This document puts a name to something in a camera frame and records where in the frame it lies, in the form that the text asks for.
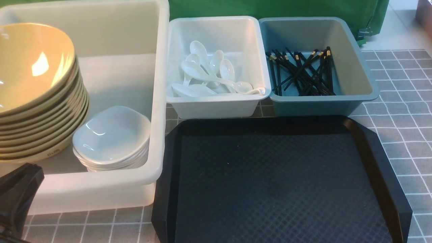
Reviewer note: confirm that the white square sauce dish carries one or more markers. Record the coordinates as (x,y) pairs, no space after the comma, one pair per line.
(117,125)

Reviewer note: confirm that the yellow-green noodle bowl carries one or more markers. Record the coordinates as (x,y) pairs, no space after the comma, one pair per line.
(36,60)

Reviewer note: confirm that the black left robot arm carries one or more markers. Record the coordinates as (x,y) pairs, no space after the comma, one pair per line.
(17,191)

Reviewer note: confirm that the white spoons in bin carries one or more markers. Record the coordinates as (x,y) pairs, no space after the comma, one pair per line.
(210,76)

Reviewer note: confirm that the small white plastic bin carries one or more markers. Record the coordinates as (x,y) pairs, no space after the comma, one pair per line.
(239,37)

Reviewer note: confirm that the black chopsticks in bin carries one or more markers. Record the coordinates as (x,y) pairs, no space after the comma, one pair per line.
(310,76)

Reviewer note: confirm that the black plastic serving tray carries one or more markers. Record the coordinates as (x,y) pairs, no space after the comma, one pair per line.
(316,179)

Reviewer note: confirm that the large white plastic tub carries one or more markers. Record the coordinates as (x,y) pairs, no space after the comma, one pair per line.
(122,49)

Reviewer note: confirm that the stack of white sauce dishes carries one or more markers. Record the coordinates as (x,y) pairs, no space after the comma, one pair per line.
(113,157)

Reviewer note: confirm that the blue-grey plastic bin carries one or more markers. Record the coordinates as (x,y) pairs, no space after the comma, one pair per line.
(354,81)

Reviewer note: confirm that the stack of yellow-green bowls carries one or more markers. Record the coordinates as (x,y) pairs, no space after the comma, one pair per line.
(36,125)

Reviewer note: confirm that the grey checkered table mat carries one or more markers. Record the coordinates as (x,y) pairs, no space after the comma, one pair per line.
(401,117)

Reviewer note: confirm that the green cloth backdrop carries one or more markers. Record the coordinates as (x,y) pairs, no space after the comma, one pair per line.
(364,18)

